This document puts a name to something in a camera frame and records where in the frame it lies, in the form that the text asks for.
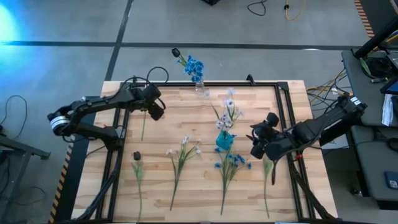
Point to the blue phone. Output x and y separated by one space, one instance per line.
391 180

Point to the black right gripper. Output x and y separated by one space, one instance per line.
273 143

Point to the grey metal stand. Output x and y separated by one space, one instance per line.
18 149

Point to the white artificial flower spray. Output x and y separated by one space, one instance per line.
229 102
186 140

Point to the clear glass vase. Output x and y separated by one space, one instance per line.
200 88

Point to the black diagonal post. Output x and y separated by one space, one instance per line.
376 39

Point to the blue artificial flower spray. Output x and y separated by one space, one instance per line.
230 156
194 67

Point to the dark artificial tulip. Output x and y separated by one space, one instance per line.
176 52
137 155

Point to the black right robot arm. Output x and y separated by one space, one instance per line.
326 119

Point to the grey desk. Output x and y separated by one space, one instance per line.
357 93

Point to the blue patterned glass vase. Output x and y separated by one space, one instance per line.
224 141

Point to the grey side table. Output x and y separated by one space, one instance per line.
373 161

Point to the white paper sheet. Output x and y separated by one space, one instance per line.
387 109

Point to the hazard striped black platform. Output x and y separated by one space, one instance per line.
76 161

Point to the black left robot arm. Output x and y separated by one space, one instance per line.
93 104

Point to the cream artificial tulip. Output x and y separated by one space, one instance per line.
266 166
143 127

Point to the small black frame clamp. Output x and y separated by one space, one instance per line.
250 79
134 78

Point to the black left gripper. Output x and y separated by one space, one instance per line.
149 96

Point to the blue screen device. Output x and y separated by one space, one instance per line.
391 87

